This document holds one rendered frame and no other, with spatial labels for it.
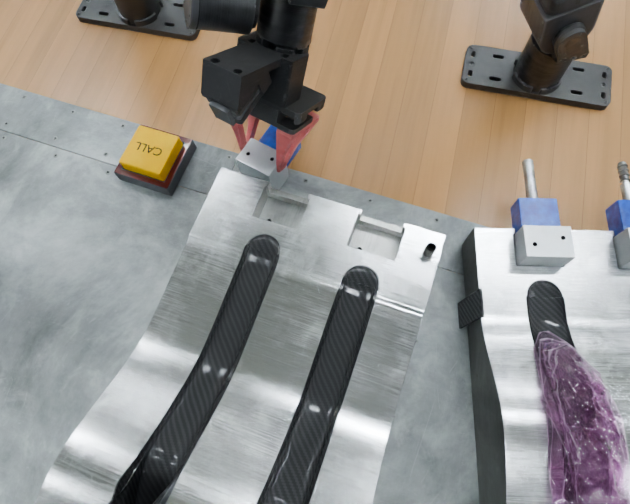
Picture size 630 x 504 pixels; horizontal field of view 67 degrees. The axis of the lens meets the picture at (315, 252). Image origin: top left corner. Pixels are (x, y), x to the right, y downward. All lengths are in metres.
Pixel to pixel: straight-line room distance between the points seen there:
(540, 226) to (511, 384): 0.17
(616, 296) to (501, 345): 0.14
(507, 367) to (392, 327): 0.12
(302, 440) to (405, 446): 0.14
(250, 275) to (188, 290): 0.07
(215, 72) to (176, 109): 0.28
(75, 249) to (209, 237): 0.22
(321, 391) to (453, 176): 0.34
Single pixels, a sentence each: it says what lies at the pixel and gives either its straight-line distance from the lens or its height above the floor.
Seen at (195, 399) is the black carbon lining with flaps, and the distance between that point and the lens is 0.48.
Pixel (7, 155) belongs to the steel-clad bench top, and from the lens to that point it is 0.80.
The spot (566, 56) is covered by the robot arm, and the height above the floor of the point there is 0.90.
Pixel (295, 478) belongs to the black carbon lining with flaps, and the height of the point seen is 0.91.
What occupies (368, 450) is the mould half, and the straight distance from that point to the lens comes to 0.47.
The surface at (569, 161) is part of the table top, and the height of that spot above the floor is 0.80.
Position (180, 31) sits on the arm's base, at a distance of 0.82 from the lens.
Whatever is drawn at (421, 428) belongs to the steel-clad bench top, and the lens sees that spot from 0.56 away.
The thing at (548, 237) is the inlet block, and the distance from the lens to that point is 0.56.
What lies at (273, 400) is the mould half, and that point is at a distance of 0.47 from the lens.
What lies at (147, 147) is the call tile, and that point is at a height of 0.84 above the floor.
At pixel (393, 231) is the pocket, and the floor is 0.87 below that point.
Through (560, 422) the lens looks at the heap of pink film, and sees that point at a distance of 0.48.
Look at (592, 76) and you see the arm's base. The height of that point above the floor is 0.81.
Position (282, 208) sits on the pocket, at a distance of 0.55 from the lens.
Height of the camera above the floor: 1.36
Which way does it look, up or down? 69 degrees down
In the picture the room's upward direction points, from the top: 7 degrees counter-clockwise
